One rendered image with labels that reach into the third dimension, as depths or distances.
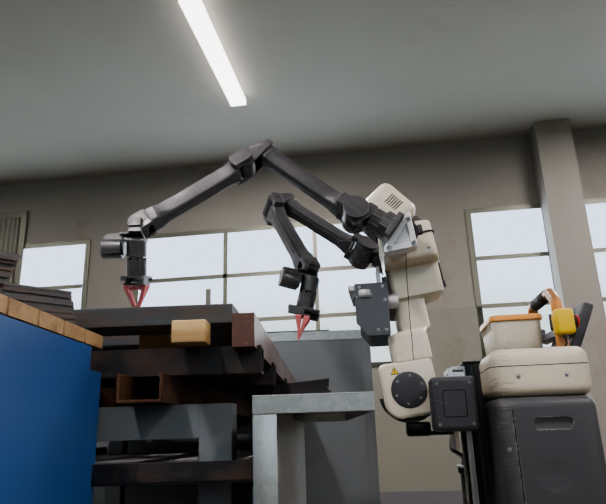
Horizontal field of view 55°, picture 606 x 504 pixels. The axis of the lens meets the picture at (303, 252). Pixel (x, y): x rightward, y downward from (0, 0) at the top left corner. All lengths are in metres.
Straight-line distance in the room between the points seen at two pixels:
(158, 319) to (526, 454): 0.98
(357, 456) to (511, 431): 1.14
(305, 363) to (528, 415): 1.27
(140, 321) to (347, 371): 1.65
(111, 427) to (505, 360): 0.99
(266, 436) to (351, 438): 1.67
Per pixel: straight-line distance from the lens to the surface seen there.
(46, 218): 6.52
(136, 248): 1.75
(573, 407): 1.66
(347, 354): 2.66
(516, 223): 5.55
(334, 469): 2.64
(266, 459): 0.98
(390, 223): 1.71
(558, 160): 5.62
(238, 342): 1.04
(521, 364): 1.64
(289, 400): 0.98
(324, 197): 1.76
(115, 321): 1.13
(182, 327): 1.05
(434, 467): 5.17
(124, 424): 1.15
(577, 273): 5.31
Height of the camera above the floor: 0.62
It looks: 17 degrees up
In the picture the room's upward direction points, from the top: 2 degrees counter-clockwise
